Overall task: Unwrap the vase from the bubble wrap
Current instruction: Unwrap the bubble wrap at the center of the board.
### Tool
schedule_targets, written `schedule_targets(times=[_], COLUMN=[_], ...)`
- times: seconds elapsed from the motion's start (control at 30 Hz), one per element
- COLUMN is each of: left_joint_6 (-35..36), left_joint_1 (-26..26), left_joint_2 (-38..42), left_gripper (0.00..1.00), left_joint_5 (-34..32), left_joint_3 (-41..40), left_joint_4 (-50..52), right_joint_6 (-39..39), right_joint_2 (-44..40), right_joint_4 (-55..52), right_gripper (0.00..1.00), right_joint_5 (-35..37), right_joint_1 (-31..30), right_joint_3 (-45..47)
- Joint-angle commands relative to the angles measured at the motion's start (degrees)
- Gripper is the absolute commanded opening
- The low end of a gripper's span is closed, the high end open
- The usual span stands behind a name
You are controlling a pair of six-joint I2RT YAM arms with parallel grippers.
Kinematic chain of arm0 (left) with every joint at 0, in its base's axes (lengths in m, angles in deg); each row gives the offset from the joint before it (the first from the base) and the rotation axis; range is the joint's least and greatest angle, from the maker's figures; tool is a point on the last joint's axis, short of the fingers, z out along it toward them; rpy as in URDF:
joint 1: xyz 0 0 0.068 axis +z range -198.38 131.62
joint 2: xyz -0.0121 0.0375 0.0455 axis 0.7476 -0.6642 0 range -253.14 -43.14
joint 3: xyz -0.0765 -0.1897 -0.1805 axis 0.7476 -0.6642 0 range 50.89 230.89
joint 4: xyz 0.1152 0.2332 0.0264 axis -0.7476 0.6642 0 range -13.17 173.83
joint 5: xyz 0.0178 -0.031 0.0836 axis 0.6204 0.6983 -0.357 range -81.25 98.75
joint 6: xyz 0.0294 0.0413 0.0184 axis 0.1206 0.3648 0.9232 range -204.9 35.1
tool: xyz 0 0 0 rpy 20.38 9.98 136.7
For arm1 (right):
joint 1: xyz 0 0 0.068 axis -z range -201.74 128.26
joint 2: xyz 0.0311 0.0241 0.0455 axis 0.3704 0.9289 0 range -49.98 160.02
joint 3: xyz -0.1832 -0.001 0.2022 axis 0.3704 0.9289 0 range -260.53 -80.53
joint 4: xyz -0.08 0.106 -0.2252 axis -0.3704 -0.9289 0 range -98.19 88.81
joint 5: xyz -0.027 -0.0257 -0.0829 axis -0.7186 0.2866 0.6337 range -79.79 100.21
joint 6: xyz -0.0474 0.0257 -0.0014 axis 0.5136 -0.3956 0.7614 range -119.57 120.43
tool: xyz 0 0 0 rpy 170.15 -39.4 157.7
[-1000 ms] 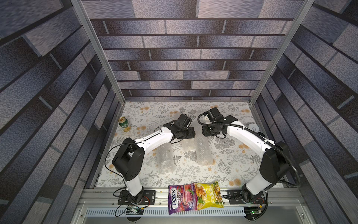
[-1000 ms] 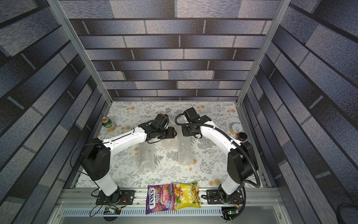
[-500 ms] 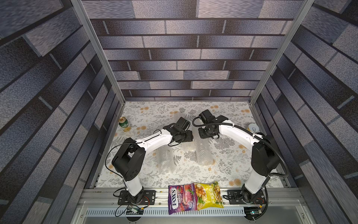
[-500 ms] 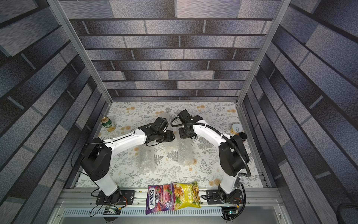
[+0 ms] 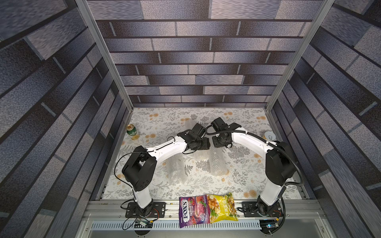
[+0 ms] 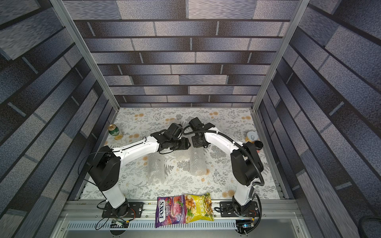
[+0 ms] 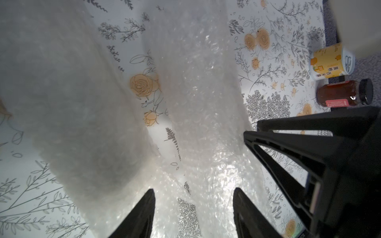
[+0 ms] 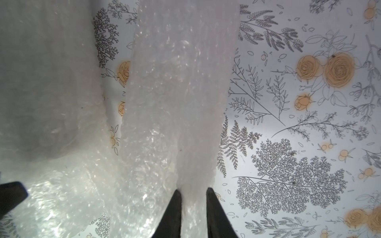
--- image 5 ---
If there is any green beverage can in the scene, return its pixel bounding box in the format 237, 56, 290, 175
126, 124, 138, 136

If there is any yellow snack bag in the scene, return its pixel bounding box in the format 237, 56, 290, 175
207, 192, 238, 223

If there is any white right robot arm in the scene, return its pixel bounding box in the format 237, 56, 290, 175
207, 118, 304, 210

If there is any clear bubble wrap sheet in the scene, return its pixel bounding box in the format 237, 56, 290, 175
191, 135, 228, 176

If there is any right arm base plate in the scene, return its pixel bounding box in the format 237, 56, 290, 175
237, 201, 284, 218

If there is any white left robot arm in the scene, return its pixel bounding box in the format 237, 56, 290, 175
122, 124, 210, 214

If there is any purple Fox's candy bag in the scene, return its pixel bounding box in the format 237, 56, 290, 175
179, 194, 210, 228

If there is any black corrugated cable conduit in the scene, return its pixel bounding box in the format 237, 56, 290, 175
204, 124, 304, 186

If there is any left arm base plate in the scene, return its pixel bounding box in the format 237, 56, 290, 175
125, 202, 167, 218

